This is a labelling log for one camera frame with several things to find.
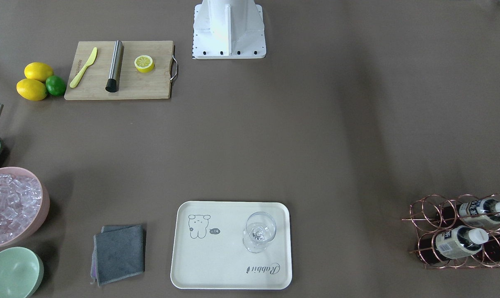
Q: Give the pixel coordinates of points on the tea bottle moved to tray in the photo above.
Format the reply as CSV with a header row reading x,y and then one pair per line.
x,y
450,244

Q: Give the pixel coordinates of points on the copper wire bottle basket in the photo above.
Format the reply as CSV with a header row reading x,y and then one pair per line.
x,y
423,213

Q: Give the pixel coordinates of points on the tea bottle upper in basket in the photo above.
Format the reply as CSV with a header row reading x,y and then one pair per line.
x,y
480,213

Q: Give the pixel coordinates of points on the tea bottle in basket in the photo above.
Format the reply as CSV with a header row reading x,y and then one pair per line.
x,y
492,249
480,213

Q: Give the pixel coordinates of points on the clear wine glass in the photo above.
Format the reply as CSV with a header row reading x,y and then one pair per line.
x,y
259,232

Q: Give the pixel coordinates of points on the cream rabbit tray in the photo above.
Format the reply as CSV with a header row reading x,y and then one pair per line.
x,y
209,254

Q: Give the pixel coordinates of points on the bamboo cutting board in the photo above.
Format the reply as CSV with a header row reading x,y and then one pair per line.
x,y
132,83

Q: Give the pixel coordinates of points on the half lemon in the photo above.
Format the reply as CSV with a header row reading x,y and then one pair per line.
x,y
144,63

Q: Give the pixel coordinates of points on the steel muddler black tip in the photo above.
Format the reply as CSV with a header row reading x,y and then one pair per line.
x,y
112,83

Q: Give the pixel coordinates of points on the grey folded cloth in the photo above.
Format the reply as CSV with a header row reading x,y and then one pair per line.
x,y
118,253

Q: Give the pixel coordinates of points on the yellow plastic knife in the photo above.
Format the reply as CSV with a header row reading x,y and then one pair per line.
x,y
90,61

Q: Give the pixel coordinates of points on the green lime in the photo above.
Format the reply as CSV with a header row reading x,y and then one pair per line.
x,y
55,85

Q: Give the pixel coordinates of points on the lower whole lemon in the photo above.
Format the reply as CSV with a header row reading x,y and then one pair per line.
x,y
31,89

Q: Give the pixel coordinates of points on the whole lemon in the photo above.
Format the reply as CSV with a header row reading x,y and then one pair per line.
x,y
31,89
38,70

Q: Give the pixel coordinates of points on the upper whole lemon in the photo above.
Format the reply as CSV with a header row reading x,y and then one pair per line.
x,y
38,70

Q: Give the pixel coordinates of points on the pink bowl of ice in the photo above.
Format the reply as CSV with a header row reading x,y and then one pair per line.
x,y
24,204

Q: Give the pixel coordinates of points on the green bowl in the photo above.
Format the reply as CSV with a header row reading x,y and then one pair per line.
x,y
21,272

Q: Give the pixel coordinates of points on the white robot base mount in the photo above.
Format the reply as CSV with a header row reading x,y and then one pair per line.
x,y
228,29

